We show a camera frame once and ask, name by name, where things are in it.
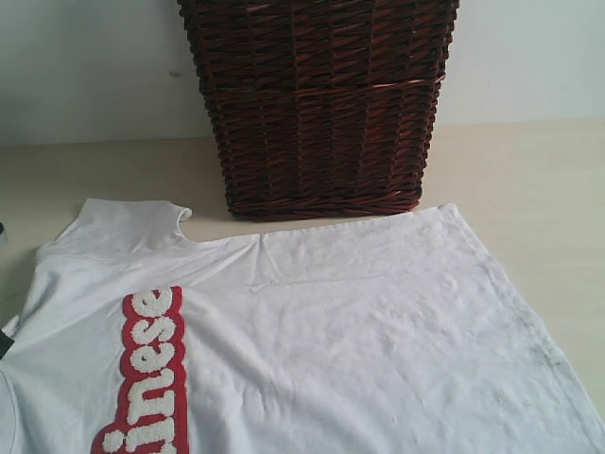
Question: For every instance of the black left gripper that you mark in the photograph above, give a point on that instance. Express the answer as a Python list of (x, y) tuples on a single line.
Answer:
[(5, 340)]

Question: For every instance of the dark brown wicker basket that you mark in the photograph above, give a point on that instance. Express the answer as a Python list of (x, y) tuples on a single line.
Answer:
[(320, 108)]

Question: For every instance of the white t-shirt red logo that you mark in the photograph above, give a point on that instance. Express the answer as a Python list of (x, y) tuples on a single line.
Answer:
[(387, 335)]

